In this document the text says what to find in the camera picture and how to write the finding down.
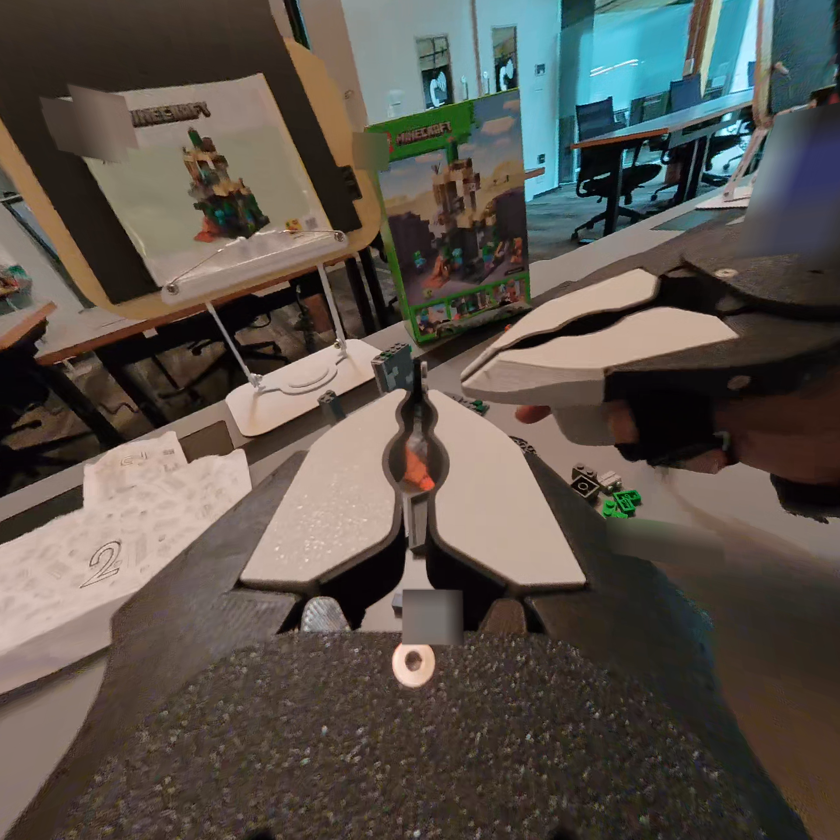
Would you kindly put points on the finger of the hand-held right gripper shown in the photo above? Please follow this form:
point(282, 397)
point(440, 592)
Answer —
point(591, 368)
point(578, 309)

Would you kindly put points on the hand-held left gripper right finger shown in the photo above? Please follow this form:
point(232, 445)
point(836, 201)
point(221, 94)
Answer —
point(512, 512)

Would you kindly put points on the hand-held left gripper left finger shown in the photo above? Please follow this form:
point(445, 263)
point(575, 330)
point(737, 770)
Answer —
point(322, 512)

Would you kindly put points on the green lego corner piece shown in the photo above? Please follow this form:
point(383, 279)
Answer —
point(474, 404)

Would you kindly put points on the orange lego slope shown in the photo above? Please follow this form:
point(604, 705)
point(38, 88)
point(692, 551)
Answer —
point(418, 469)

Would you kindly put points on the dark blue-grey lego bar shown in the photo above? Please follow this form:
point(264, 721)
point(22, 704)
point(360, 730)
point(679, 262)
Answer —
point(331, 404)

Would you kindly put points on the small green lego piece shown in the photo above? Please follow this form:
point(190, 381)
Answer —
point(622, 504)

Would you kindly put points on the lego set box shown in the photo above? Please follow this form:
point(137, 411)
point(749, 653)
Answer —
point(453, 223)

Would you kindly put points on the person's right hand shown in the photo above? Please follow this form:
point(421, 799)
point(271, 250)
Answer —
point(788, 446)

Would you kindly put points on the black office chair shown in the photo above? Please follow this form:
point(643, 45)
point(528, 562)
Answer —
point(685, 118)
point(597, 145)

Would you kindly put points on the white printed paper bag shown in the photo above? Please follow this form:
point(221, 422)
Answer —
point(131, 551)

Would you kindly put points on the instruction booklet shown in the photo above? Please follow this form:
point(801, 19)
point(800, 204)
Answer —
point(197, 171)

